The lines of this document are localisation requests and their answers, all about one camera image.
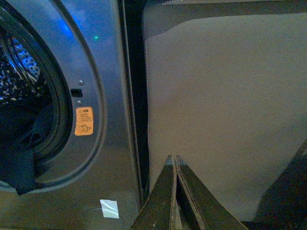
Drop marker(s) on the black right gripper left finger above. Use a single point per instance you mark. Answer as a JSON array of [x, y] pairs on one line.
[[159, 212]]

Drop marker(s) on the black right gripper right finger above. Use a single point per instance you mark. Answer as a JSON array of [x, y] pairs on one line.
[[198, 207]]

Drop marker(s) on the dark navy knit garment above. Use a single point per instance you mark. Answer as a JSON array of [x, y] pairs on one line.
[[23, 134]]

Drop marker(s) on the grey front-load washing machine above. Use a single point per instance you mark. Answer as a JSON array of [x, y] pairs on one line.
[[81, 47]]

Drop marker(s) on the steel washing machine drum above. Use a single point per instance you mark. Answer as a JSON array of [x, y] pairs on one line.
[[20, 75]]

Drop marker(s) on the white tape sticker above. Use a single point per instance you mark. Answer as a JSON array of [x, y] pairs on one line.
[[109, 208]]

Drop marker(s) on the orange warning sticker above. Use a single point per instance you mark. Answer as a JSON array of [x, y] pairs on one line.
[[84, 121]]

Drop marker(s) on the grey cabinet side panel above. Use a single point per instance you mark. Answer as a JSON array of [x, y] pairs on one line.
[[227, 91]]

